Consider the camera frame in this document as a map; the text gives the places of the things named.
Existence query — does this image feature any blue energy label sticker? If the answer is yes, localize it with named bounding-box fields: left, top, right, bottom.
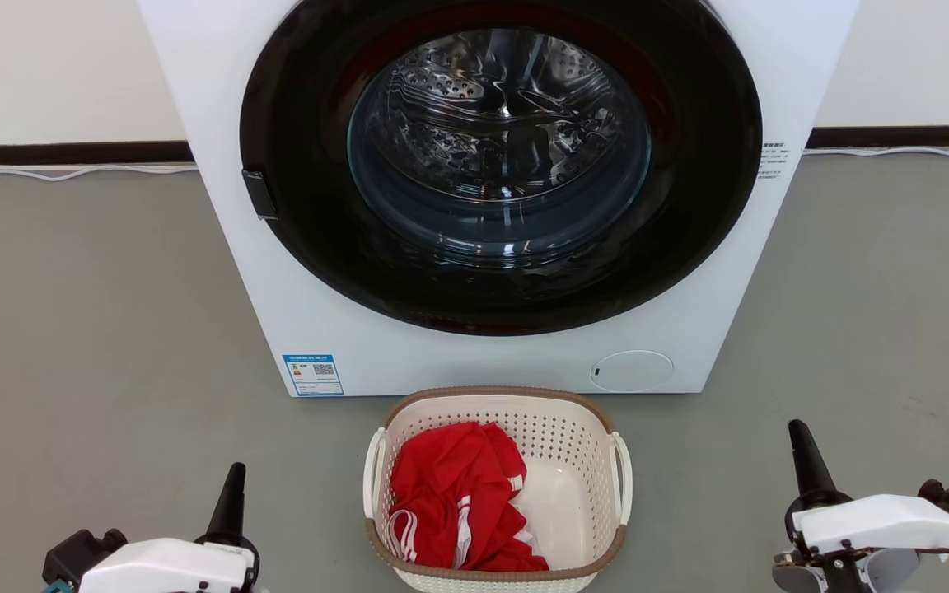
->
left=283, top=354, right=345, bottom=397

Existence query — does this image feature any black round washer door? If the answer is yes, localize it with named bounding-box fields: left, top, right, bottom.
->
left=239, top=0, right=764, bottom=337

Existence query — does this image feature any white perforated laundry basket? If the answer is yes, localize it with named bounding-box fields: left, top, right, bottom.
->
left=362, top=385, right=633, bottom=593

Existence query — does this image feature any steel washer drum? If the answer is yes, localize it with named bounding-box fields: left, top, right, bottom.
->
left=348, top=29, right=653, bottom=252

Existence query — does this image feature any small printed text label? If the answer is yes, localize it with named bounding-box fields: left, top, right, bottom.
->
left=759, top=142, right=792, bottom=180

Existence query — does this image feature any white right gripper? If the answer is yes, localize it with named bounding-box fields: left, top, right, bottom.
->
left=785, top=419, right=949, bottom=571

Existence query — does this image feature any red garment with white stripes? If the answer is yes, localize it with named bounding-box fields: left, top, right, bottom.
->
left=387, top=422, right=549, bottom=572

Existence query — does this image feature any white front-load washing machine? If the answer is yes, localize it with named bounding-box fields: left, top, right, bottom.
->
left=137, top=0, right=861, bottom=398

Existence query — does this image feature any black washer door handle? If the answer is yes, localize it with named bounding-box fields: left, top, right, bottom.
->
left=241, top=169, right=279, bottom=221

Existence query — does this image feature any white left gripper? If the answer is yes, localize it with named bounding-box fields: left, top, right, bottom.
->
left=77, top=462, right=261, bottom=593

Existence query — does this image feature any white floor cable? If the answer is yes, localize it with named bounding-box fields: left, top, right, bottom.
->
left=0, top=162, right=199, bottom=182
left=804, top=146, right=949, bottom=162

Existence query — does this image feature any round white filter cover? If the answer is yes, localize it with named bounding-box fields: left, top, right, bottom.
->
left=591, top=350, right=675, bottom=394

